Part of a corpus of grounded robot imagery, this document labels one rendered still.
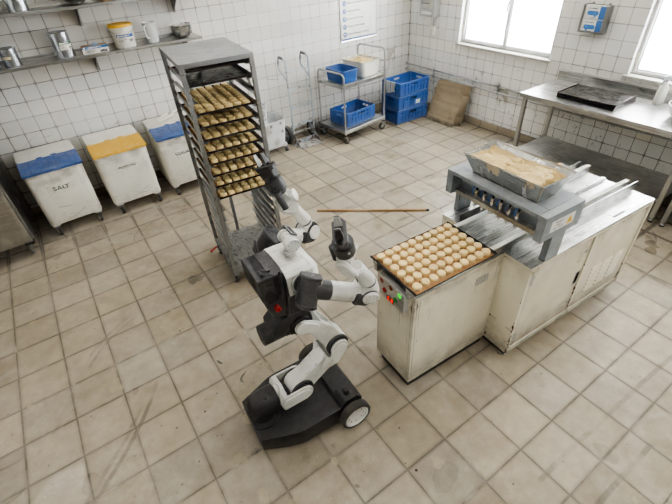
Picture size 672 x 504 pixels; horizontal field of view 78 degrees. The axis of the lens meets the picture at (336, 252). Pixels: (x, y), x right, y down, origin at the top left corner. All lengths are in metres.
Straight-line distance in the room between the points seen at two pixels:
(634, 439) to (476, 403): 0.88
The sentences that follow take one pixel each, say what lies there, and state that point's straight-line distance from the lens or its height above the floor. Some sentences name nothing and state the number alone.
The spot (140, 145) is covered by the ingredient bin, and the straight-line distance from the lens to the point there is 4.99.
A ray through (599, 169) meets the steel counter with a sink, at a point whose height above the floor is 0.23.
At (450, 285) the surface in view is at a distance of 2.42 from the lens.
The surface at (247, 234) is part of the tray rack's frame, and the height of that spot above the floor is 0.15.
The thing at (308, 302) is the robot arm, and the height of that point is 1.17.
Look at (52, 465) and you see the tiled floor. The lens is 3.23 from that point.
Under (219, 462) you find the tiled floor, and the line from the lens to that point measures 2.79.
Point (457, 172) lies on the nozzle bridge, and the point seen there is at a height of 1.18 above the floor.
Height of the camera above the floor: 2.42
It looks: 38 degrees down
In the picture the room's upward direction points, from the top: 4 degrees counter-clockwise
